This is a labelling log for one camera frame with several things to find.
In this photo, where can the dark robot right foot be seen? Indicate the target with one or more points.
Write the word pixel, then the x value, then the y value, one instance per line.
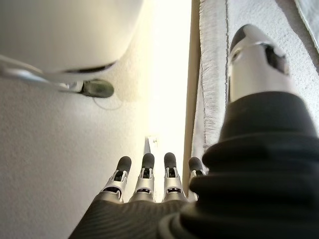
pixel 98 88

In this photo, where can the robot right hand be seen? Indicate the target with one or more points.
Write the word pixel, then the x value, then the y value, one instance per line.
pixel 249 186

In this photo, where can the white duvet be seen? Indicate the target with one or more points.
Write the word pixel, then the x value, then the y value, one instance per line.
pixel 310 17

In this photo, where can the brown upholstered bed frame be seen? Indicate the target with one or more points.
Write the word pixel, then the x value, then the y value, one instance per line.
pixel 192 74

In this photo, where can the robot right leg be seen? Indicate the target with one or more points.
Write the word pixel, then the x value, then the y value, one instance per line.
pixel 62 35

